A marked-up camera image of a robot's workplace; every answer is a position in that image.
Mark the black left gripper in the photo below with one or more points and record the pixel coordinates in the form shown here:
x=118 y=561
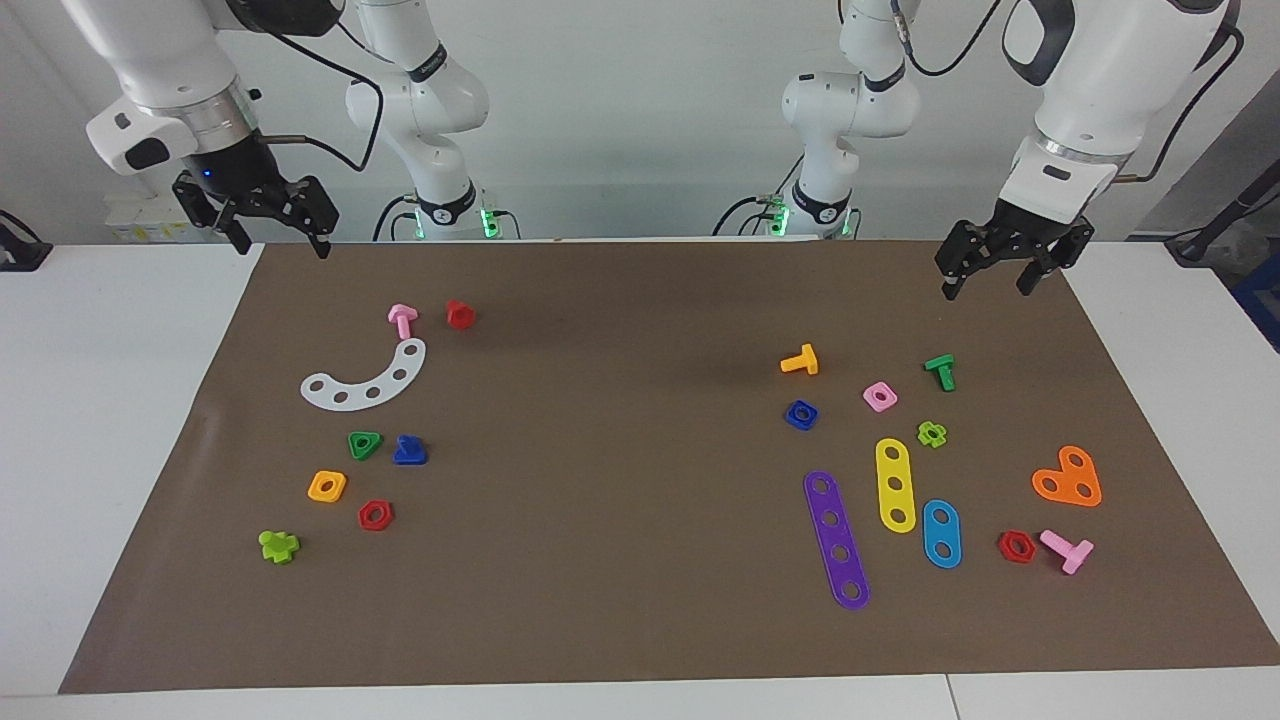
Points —
x=1040 y=238

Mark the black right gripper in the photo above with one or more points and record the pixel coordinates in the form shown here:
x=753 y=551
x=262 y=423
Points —
x=235 y=165

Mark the blue square nut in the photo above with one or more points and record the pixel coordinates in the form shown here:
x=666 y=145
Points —
x=790 y=418

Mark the blue triangle-head screw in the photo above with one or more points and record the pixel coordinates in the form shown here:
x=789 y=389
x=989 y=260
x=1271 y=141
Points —
x=408 y=455

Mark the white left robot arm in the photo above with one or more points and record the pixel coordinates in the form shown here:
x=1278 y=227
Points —
x=1100 y=60

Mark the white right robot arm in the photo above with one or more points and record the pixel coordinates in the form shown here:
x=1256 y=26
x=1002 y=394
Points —
x=170 y=50

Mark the green plastic screw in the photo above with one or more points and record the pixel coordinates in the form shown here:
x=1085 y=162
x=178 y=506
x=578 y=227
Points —
x=942 y=368

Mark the pink plastic screw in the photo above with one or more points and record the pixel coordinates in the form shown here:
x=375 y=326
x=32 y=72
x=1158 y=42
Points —
x=402 y=318
x=1075 y=552

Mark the pink square nut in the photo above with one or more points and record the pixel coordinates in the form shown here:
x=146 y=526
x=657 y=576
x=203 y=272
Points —
x=868 y=398

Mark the lime cross nut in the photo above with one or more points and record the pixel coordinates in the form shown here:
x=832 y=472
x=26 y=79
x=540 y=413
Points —
x=923 y=436

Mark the red plastic screw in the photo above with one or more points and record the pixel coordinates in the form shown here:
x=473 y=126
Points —
x=460 y=316

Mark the orange plastic screw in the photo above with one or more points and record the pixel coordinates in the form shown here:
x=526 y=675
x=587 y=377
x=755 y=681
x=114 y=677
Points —
x=805 y=362

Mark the green triangle nut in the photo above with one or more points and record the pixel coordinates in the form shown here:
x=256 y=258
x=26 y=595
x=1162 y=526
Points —
x=374 y=440

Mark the orange square nut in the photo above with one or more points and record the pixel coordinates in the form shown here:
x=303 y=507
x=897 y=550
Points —
x=313 y=492

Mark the red hexagon nut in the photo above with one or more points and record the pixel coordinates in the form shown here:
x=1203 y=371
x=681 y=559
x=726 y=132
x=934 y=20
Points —
x=364 y=518
x=1003 y=548

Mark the lime cross-head screw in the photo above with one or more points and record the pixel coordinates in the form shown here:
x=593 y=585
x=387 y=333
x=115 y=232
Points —
x=277 y=548

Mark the white yellow boxes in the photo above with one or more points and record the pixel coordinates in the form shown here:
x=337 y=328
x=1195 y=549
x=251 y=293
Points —
x=140 y=222

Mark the white curved five-hole plate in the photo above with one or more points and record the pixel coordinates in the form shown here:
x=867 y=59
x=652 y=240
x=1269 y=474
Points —
x=356 y=397

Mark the black stand bar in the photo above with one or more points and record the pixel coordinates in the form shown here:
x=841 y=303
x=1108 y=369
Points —
x=1215 y=225

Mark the orange heart three-hole plate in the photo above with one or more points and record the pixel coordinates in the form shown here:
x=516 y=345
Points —
x=1067 y=478

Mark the yellow three-hole plate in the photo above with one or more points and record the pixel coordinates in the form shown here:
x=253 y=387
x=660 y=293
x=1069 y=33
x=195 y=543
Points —
x=892 y=470

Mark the blue crate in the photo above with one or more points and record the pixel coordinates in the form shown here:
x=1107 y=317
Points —
x=1262 y=300

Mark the blue two-hole plate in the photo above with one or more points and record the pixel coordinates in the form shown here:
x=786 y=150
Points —
x=941 y=534

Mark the purple four-hole plate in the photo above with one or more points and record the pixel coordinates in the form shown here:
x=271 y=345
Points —
x=825 y=503

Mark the brown table mat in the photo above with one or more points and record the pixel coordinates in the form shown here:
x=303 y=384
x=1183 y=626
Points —
x=620 y=500

